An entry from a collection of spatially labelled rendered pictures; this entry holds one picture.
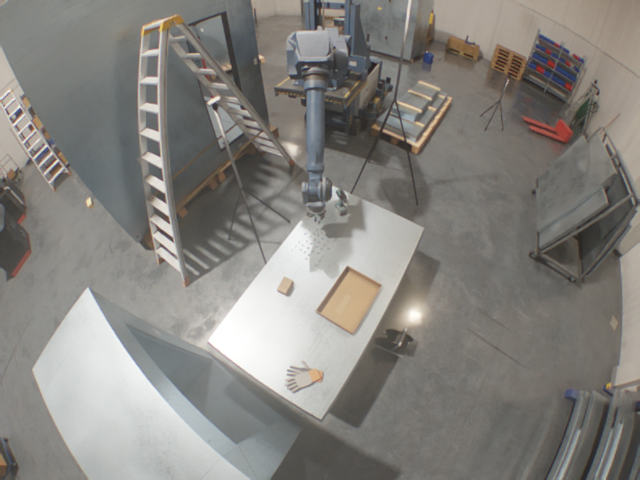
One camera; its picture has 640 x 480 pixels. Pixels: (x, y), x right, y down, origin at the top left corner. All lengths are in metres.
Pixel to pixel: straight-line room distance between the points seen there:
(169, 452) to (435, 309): 2.51
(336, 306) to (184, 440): 1.35
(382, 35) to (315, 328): 7.59
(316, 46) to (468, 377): 3.06
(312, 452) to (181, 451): 1.65
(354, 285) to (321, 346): 0.52
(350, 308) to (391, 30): 7.32
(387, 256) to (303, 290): 0.71
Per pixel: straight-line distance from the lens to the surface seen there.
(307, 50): 1.92
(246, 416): 2.47
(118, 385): 1.23
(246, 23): 3.59
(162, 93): 2.21
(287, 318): 1.91
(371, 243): 2.17
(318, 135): 1.79
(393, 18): 8.00
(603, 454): 3.35
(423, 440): 2.69
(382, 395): 2.53
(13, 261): 6.27
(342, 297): 1.94
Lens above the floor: 2.48
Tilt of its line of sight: 58 degrees down
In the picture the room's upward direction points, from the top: 2 degrees counter-clockwise
